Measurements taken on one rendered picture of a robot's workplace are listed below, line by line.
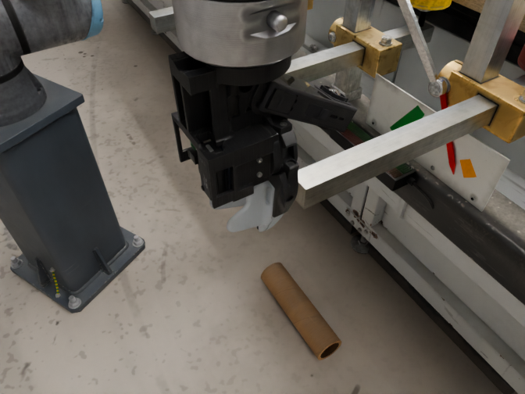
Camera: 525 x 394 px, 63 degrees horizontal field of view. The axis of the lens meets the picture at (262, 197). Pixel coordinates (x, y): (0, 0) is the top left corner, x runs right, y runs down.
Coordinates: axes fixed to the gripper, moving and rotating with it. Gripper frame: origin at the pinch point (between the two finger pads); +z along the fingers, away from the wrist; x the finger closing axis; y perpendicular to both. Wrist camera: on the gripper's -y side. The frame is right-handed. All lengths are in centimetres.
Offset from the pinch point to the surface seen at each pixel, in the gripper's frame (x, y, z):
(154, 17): -48.7, -6.6, -2.3
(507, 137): 4.4, -33.7, -0.1
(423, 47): -9.8, -30.6, -7.2
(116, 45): -221, -34, 83
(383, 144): -0.1, -15.9, -3.4
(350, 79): -27.3, -35.2, 7.8
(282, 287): -31, -25, 75
